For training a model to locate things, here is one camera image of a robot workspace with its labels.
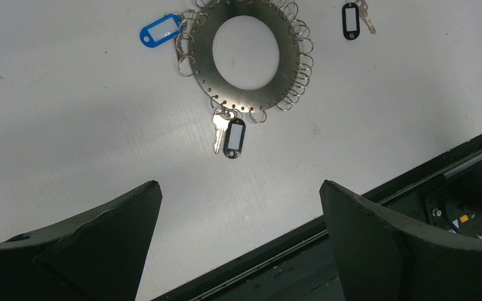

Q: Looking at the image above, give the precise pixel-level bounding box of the metal disc with keyrings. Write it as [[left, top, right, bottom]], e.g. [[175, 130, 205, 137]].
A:
[[175, 1, 314, 124]]

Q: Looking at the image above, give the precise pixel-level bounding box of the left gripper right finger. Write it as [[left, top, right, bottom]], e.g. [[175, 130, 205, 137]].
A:
[[319, 181, 482, 300]]

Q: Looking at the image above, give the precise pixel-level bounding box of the silver key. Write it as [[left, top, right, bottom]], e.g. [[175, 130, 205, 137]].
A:
[[212, 109, 230, 154], [355, 0, 377, 34]]

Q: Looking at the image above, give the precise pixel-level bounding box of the black key tag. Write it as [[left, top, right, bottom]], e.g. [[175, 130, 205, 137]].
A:
[[341, 2, 360, 41]]

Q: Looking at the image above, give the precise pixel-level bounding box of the black tag on disc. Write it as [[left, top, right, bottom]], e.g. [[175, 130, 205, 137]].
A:
[[223, 119, 246, 159]]

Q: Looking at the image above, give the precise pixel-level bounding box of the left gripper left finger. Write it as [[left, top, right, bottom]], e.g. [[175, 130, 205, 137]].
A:
[[0, 181, 163, 300]]

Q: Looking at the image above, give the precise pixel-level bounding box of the blue key tag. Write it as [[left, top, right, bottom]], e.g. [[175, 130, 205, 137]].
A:
[[139, 14, 182, 48]]

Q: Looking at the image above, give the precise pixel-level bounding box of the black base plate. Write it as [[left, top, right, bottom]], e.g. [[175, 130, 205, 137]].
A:
[[161, 134, 482, 300]]

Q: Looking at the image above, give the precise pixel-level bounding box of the silver key on disc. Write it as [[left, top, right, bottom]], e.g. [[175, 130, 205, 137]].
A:
[[212, 109, 230, 154]]

